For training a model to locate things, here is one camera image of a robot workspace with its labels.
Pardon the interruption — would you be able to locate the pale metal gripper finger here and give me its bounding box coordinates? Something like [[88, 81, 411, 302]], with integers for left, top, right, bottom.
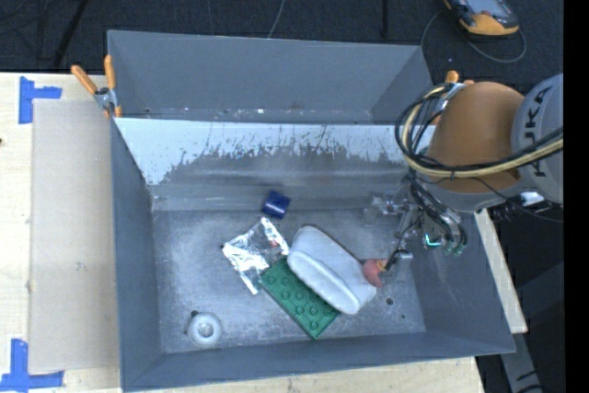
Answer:
[[363, 196, 410, 220], [387, 249, 414, 284]]

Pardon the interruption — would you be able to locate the pink toy food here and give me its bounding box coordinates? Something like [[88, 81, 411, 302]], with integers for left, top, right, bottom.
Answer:
[[362, 258, 390, 289]]

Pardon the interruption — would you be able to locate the dark green flat block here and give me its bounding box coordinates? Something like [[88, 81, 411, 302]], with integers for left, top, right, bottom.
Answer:
[[259, 257, 342, 341]]

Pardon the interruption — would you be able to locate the small blue cup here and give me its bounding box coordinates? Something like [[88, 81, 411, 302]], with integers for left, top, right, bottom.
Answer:
[[261, 190, 292, 219]]

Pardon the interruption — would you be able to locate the silver foil packet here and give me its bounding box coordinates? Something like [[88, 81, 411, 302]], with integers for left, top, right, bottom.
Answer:
[[222, 216, 291, 296]]

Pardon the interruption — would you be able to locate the grey metal bin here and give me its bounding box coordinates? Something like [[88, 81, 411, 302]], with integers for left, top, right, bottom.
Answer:
[[106, 29, 517, 393]]

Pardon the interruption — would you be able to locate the pale cardboard board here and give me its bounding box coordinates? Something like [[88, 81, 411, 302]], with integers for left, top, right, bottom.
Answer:
[[27, 98, 121, 376]]

